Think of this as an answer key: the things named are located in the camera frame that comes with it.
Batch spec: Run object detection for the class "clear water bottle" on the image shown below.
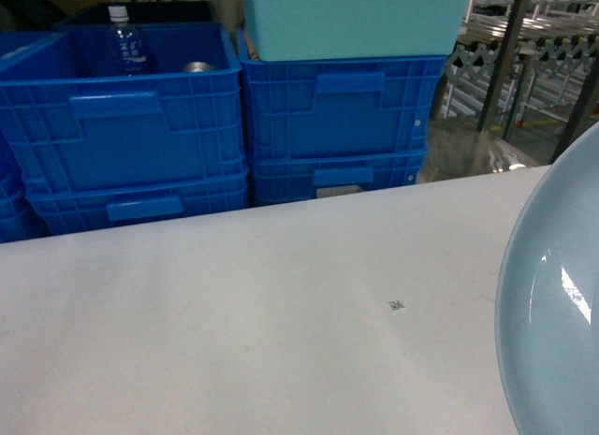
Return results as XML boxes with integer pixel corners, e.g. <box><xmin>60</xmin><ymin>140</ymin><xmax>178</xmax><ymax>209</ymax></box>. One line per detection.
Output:
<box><xmin>108</xmin><ymin>5</ymin><xmax>150</xmax><ymax>76</ymax></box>

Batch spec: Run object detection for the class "blue crate bottom middle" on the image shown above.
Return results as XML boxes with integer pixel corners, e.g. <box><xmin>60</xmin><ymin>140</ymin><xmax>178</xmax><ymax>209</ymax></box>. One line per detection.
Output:
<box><xmin>27</xmin><ymin>173</ymin><xmax>248</xmax><ymax>235</ymax></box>

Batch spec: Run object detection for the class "metal roller conveyor rack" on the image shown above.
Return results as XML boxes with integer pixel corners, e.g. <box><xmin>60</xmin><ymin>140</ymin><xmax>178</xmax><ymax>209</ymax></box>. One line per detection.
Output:
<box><xmin>437</xmin><ymin>0</ymin><xmax>598</xmax><ymax>138</ymax></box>

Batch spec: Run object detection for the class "blue crate bottom left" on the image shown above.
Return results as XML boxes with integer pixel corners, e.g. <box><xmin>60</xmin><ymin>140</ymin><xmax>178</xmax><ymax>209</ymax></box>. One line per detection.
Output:
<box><xmin>1</xmin><ymin>138</ymin><xmax>48</xmax><ymax>243</ymax></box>

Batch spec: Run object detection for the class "blue crate bottom right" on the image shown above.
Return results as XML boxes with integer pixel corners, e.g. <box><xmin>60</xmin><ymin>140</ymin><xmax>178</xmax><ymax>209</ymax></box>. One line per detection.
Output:
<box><xmin>249</xmin><ymin>150</ymin><xmax>427</xmax><ymax>207</ymax></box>

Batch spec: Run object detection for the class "light blue oval tray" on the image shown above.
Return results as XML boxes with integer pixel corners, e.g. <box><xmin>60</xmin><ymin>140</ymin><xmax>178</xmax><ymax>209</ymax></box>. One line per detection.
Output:
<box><xmin>495</xmin><ymin>126</ymin><xmax>598</xmax><ymax>434</ymax></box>

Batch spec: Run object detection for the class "blue crate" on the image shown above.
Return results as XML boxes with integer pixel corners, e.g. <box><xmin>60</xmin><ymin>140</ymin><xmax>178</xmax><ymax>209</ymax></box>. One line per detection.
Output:
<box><xmin>1</xmin><ymin>22</ymin><xmax>247</xmax><ymax>195</ymax></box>
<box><xmin>1</xmin><ymin>138</ymin><xmax>48</xmax><ymax>243</ymax></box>
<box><xmin>236</xmin><ymin>28</ymin><xmax>446</xmax><ymax>162</ymax></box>
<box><xmin>27</xmin><ymin>173</ymin><xmax>248</xmax><ymax>235</ymax></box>
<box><xmin>1</xmin><ymin>31</ymin><xmax>61</xmax><ymax>69</ymax></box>
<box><xmin>249</xmin><ymin>150</ymin><xmax>427</xmax><ymax>207</ymax></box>

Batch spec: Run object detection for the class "blue crate top left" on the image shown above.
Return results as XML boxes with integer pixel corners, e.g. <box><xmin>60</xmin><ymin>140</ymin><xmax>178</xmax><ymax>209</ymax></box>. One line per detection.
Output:
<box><xmin>1</xmin><ymin>31</ymin><xmax>61</xmax><ymax>69</ymax></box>

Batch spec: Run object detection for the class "teal plastic box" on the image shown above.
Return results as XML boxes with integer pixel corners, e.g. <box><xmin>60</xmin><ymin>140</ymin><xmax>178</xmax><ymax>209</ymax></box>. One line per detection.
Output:
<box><xmin>243</xmin><ymin>0</ymin><xmax>469</xmax><ymax>62</ymax></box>

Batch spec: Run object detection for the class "dark crate behind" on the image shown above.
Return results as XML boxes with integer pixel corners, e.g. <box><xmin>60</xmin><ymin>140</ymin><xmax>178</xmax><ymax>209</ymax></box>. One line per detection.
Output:
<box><xmin>57</xmin><ymin>1</ymin><xmax>218</xmax><ymax>26</ymax></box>

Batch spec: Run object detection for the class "silver metal can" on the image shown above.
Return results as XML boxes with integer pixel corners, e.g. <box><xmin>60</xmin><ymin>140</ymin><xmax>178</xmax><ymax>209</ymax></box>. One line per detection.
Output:
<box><xmin>183</xmin><ymin>62</ymin><xmax>217</xmax><ymax>73</ymax></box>

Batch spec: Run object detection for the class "blue crate top right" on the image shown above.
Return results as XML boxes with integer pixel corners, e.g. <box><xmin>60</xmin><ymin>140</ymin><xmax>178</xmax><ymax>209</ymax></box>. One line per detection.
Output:
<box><xmin>236</xmin><ymin>28</ymin><xmax>446</xmax><ymax>162</ymax></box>

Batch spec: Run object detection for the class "blue crate top middle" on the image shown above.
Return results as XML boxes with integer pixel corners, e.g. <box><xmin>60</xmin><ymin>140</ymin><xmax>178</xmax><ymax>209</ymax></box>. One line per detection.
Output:
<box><xmin>1</xmin><ymin>22</ymin><xmax>247</xmax><ymax>195</ymax></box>

